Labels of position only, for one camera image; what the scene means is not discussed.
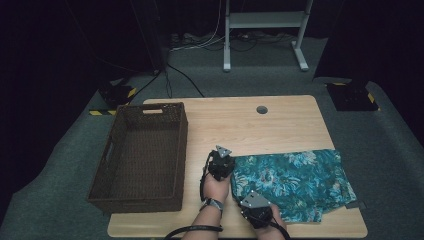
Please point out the person's right hand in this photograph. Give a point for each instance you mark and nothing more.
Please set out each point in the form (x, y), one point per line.
(276, 223)

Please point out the white metal stand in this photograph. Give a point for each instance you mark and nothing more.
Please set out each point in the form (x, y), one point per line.
(266, 20)

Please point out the grey wristwatch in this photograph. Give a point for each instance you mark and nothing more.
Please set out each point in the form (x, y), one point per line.
(213, 204)

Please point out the black base plate yellow tape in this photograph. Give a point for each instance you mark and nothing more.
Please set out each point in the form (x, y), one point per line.
(115, 93)
(353, 96)

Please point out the black upright pole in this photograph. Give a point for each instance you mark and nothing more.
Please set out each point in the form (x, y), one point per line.
(151, 33)

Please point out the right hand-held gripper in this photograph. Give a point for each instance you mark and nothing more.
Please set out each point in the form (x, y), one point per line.
(256, 208)

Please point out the person's left hand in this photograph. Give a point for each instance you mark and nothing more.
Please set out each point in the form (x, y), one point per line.
(216, 190)

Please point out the brown woven basket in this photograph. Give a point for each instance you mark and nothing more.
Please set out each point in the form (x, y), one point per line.
(143, 160)

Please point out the teal floral shirt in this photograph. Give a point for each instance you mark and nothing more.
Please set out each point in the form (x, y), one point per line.
(293, 183)

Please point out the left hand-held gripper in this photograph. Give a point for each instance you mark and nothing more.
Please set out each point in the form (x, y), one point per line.
(220, 165)

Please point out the yellow black striped tape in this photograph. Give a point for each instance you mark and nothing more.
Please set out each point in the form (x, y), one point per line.
(101, 112)

